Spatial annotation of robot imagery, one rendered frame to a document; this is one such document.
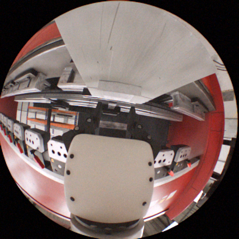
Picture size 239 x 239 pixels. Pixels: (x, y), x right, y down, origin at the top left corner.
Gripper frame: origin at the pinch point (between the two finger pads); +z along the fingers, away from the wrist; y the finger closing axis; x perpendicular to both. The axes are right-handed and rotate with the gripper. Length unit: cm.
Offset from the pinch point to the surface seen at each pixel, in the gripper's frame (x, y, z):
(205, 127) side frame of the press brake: -11, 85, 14
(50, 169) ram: -24.5, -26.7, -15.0
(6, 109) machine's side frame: -23, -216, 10
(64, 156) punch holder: -17.2, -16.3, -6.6
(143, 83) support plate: 5.4, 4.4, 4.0
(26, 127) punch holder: -15, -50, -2
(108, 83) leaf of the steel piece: 3.9, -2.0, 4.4
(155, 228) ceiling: -305, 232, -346
